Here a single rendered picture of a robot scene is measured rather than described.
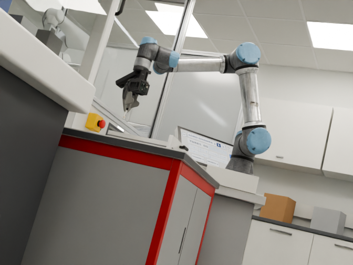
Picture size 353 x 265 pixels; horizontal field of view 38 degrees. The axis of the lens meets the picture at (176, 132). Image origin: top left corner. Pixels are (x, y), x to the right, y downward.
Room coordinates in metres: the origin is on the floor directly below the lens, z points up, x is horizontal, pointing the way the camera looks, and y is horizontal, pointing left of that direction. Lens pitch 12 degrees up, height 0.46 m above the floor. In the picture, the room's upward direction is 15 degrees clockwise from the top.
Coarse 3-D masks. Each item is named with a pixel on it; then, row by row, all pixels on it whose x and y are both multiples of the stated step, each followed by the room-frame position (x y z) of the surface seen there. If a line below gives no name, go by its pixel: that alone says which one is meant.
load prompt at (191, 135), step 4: (188, 132) 3.37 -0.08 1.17; (188, 136) 3.35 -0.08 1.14; (192, 136) 3.37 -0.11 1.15; (196, 136) 3.39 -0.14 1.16; (200, 136) 3.41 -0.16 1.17; (200, 140) 3.38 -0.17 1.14; (204, 140) 3.40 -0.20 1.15; (208, 140) 3.42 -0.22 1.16; (212, 140) 3.44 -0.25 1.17; (212, 144) 3.41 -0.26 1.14; (216, 144) 3.43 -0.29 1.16; (220, 144) 3.45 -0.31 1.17; (224, 148) 3.44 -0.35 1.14
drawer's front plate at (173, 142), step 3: (171, 135) 2.36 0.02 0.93; (171, 138) 2.36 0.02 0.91; (174, 138) 2.39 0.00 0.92; (168, 141) 2.36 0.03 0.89; (171, 141) 2.36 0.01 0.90; (174, 141) 2.40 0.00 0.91; (177, 141) 2.44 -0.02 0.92; (168, 144) 2.36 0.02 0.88; (171, 144) 2.37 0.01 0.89; (174, 144) 2.41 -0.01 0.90; (177, 144) 2.45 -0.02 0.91; (180, 144) 2.49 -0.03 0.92; (168, 147) 2.36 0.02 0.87; (171, 147) 2.38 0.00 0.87; (174, 147) 2.42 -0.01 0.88; (177, 147) 2.46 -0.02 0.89; (183, 150) 2.56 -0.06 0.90
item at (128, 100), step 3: (129, 93) 2.26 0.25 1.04; (126, 96) 2.26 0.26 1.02; (129, 96) 2.26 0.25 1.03; (123, 99) 2.26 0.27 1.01; (126, 99) 2.26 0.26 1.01; (129, 99) 2.25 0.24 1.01; (132, 99) 2.24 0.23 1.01; (123, 102) 2.26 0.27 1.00; (126, 102) 2.26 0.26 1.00; (129, 102) 2.25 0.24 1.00; (132, 102) 2.24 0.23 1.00; (123, 105) 2.27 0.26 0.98; (126, 105) 2.27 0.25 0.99; (123, 108) 2.27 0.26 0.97; (126, 108) 2.28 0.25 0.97
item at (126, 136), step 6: (108, 132) 2.48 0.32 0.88; (114, 132) 2.47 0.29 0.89; (120, 132) 2.46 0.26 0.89; (126, 138) 2.45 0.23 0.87; (132, 138) 2.44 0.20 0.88; (138, 138) 2.43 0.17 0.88; (144, 138) 2.42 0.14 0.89; (150, 138) 2.41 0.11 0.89; (156, 144) 2.40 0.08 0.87; (162, 144) 2.39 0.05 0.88
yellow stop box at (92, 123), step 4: (88, 116) 2.26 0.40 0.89; (92, 116) 2.25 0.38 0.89; (96, 116) 2.25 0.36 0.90; (100, 116) 2.28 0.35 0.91; (88, 120) 2.25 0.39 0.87; (92, 120) 2.25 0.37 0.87; (96, 120) 2.25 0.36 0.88; (100, 120) 2.27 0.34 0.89; (88, 124) 2.25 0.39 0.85; (92, 124) 2.25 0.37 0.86; (96, 124) 2.26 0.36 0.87; (88, 128) 2.27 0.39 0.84; (92, 128) 2.25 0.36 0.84; (96, 128) 2.27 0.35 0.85; (100, 128) 2.31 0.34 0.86
